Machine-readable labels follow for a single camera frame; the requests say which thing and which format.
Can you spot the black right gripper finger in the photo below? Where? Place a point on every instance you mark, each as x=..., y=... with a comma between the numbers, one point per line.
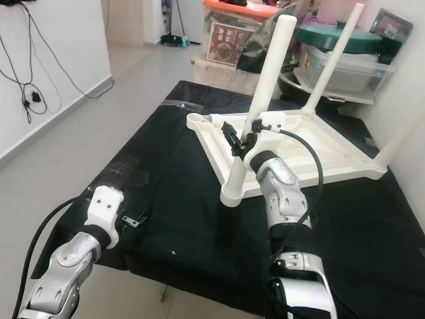
x=231, y=136

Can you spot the white plastic table top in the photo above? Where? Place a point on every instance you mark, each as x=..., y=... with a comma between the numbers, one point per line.
x=325, y=163

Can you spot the black table cloth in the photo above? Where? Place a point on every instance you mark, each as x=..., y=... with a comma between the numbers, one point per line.
x=172, y=166

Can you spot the grey metal table leg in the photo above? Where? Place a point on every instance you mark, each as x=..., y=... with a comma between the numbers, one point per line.
x=163, y=292

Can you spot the storage box with red print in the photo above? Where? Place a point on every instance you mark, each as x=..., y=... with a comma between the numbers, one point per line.
x=229, y=43

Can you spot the black bag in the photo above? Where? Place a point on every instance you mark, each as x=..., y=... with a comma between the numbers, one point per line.
x=259, y=43

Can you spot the green floor mop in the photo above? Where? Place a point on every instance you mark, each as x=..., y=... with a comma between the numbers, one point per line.
x=172, y=40

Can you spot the clear plastic container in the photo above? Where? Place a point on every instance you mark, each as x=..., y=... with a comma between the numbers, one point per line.
x=355, y=72

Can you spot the small black gadget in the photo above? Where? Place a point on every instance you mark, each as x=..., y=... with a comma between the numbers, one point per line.
x=236, y=2

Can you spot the black power adapter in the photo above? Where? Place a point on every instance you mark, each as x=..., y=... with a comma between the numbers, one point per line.
x=35, y=98

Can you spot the black power strip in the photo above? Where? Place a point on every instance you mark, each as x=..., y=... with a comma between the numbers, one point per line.
x=16, y=2

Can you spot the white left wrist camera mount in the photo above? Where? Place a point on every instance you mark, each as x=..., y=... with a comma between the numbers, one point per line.
x=108, y=206

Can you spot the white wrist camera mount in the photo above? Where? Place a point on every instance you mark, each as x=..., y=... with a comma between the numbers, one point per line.
x=108, y=206
x=269, y=123

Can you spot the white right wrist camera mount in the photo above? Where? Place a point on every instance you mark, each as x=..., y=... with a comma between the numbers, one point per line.
x=269, y=123

